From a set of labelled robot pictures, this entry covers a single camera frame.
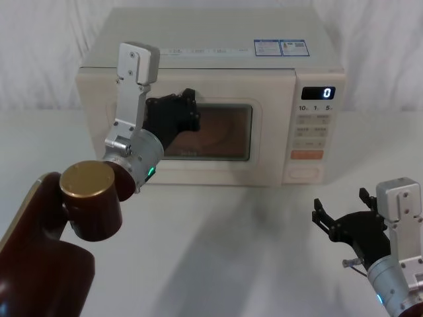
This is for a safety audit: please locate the oven control panel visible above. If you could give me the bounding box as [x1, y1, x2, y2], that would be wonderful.
[286, 74, 344, 186]

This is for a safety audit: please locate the white curtain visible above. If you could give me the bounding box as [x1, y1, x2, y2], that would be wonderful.
[0, 0, 423, 112]

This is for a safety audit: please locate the cream microwave oven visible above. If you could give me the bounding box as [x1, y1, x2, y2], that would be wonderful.
[75, 8, 346, 188]

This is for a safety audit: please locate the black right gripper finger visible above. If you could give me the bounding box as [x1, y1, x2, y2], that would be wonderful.
[311, 197, 342, 242]
[359, 187, 379, 216]

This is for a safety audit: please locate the thin dark gripper cable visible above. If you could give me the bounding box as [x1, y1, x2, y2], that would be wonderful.
[341, 258, 369, 277]

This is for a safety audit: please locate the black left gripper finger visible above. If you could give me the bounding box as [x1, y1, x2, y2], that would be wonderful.
[189, 101, 202, 133]
[180, 88, 198, 106]

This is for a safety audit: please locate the long white strip label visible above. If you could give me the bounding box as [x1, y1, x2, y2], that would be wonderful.
[158, 47, 252, 57]

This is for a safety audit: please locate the white table cloth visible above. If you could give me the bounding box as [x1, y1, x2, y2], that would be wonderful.
[0, 105, 423, 317]

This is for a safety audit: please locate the blue framed text sticker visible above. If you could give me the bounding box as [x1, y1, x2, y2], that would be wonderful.
[253, 38, 282, 57]

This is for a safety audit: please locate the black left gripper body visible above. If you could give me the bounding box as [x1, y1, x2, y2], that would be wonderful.
[142, 93, 193, 154]

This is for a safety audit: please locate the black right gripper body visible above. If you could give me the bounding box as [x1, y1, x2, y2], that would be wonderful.
[329, 210, 395, 265]

